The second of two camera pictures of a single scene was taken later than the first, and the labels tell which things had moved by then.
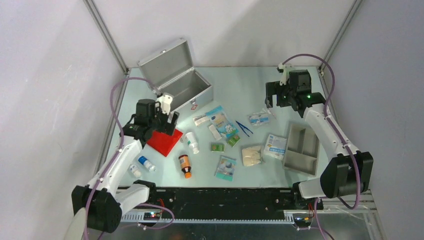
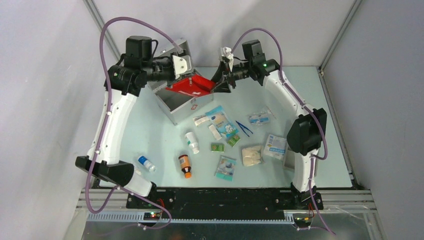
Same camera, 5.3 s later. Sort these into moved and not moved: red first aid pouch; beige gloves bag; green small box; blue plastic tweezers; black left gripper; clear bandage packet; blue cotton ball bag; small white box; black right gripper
Moved: black right gripper; black left gripper; red first aid pouch
Not moved: small white box; beige gloves bag; green small box; clear bandage packet; blue plastic tweezers; blue cotton ball bag
